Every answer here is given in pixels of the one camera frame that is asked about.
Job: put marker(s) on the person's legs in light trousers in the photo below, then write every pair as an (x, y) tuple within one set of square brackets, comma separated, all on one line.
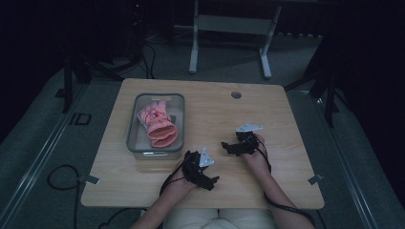
[(219, 219)]

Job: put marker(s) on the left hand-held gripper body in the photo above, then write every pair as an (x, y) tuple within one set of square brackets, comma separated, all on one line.
[(194, 171)]

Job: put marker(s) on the white desk frame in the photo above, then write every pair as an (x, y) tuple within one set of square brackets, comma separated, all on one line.
[(234, 24)]

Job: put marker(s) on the black tripod stand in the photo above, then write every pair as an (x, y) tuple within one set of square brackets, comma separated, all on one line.
[(68, 86), (329, 101)]

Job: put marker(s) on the grey table edge clamp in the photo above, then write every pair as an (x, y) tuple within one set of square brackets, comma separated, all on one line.
[(90, 180), (315, 178)]

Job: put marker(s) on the grey plastic bin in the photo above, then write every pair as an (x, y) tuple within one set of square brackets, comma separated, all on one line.
[(137, 140)]

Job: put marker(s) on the metal floor rail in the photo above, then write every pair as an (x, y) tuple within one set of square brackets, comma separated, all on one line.
[(38, 162), (350, 184)]

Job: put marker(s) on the person's right hand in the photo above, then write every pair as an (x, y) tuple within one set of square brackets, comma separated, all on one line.
[(259, 162)]

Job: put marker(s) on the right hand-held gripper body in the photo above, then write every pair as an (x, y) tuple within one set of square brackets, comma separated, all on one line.
[(248, 144)]

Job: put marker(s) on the person's left hand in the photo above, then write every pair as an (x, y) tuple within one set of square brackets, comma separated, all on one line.
[(178, 186)]

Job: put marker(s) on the pink glove with print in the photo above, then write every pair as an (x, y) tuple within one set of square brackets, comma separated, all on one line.
[(156, 120)]

